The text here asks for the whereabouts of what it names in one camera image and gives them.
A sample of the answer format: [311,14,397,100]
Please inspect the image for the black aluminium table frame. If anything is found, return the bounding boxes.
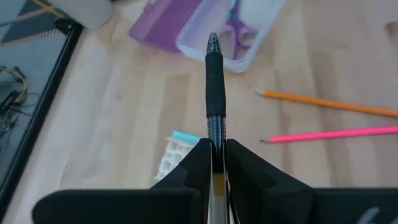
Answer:
[0,18,84,215]

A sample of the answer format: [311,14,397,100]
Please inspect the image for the clear plastic pencil case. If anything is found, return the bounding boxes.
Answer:
[176,0,287,73]

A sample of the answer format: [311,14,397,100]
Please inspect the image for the purple handled scissors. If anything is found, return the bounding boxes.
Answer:
[222,0,259,60]

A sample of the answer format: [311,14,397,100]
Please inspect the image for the black coiled floor cable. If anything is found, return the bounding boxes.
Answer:
[0,65,30,138]

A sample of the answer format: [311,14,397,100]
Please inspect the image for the pink pencil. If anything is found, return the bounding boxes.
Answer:
[259,125,398,144]

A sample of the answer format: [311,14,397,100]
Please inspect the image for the teal sticky note pad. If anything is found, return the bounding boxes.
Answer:
[154,130,201,182]

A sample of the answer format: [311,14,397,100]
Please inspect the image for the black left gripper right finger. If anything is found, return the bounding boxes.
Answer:
[226,139,398,224]

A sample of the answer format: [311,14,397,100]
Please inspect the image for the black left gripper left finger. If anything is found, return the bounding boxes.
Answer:
[32,138,212,224]

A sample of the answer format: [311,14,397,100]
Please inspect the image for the purple pencil case lid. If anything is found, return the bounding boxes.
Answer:
[129,0,203,54]

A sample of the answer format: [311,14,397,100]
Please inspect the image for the black gel pen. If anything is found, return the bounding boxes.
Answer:
[205,32,234,224]

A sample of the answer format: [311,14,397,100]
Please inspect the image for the orange pencil with red eraser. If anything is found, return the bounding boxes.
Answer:
[254,90,398,118]

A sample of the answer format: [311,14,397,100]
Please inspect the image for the black textured floor mat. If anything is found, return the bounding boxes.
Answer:
[0,0,68,44]

